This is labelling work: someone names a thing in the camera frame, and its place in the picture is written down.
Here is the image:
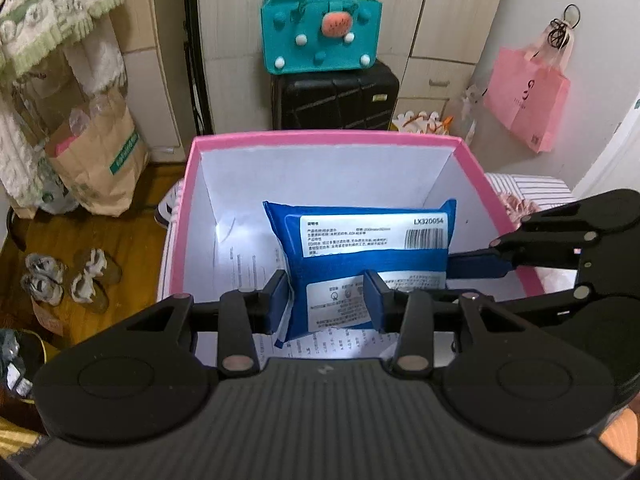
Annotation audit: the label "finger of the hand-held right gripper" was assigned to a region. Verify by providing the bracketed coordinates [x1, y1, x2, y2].
[446, 201, 602, 281]
[492, 282, 596, 333]

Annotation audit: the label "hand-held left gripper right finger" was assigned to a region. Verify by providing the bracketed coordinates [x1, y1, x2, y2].
[362, 269, 517, 377]

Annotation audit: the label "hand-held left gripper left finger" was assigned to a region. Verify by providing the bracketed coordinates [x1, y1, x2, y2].
[125, 269, 292, 377]

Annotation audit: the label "blue wet wipes packet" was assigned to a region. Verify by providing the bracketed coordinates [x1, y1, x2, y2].
[262, 199, 458, 347]

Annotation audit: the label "floral fabric scrunchie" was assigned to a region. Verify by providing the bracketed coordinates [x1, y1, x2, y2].
[500, 191, 542, 224]

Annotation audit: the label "pink cardboard box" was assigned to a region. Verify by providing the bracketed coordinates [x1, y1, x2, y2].
[159, 131, 546, 367]

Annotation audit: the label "printed paper sheet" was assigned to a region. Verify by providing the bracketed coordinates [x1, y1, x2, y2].
[212, 220, 401, 362]

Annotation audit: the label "white orange gift bag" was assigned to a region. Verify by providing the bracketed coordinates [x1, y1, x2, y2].
[391, 109, 454, 136]

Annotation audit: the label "clear plastic bag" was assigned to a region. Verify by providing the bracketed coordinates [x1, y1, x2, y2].
[459, 84, 489, 142]

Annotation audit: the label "white door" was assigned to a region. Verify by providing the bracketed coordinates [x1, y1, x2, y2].
[571, 89, 640, 202]

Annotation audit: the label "pink shopping bag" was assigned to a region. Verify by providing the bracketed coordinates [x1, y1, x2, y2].
[482, 25, 572, 155]

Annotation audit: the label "black suitcase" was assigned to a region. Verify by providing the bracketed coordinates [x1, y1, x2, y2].
[271, 58, 401, 134]

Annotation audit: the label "brown paper bag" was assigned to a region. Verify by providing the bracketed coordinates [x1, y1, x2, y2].
[45, 87, 151, 217]

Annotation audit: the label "teal felt handbag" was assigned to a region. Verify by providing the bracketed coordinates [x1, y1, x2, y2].
[260, 0, 384, 77]

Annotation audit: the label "dark bin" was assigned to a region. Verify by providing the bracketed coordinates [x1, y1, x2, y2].
[0, 327, 52, 403]

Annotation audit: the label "beige wardrobe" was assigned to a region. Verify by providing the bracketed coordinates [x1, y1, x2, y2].
[110, 0, 514, 162]

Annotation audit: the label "yellow cloth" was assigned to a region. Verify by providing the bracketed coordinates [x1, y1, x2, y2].
[0, 414, 47, 462]

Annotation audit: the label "green white patterned towel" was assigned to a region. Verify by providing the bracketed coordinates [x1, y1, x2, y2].
[0, 0, 126, 80]

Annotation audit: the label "black hair ties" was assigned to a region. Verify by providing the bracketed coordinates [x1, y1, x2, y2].
[547, 4, 582, 49]

